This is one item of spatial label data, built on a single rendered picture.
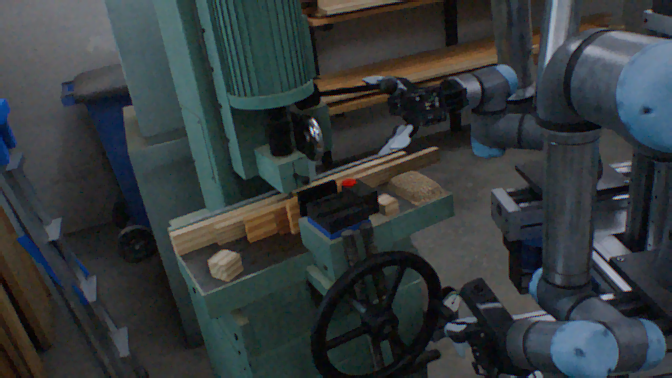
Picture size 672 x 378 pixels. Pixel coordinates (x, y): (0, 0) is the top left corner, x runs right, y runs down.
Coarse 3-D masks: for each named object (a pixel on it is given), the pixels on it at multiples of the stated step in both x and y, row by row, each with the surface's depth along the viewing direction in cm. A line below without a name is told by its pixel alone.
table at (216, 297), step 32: (384, 192) 134; (448, 192) 130; (416, 224) 127; (192, 256) 119; (256, 256) 115; (288, 256) 114; (192, 288) 116; (224, 288) 107; (256, 288) 111; (320, 288) 110; (352, 288) 111
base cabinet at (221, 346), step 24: (408, 288) 132; (408, 312) 135; (216, 336) 145; (360, 336) 129; (408, 336) 137; (216, 360) 162; (240, 360) 123; (264, 360) 118; (288, 360) 121; (312, 360) 124; (336, 360) 128; (360, 360) 132; (384, 360) 136
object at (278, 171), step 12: (264, 144) 130; (264, 156) 124; (276, 156) 122; (288, 156) 121; (300, 156) 120; (264, 168) 126; (276, 168) 119; (288, 168) 119; (300, 168) 121; (276, 180) 121; (288, 180) 120
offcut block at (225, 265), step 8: (216, 256) 110; (224, 256) 110; (232, 256) 109; (240, 256) 110; (208, 264) 110; (216, 264) 108; (224, 264) 107; (232, 264) 109; (240, 264) 111; (216, 272) 109; (224, 272) 108; (232, 272) 109
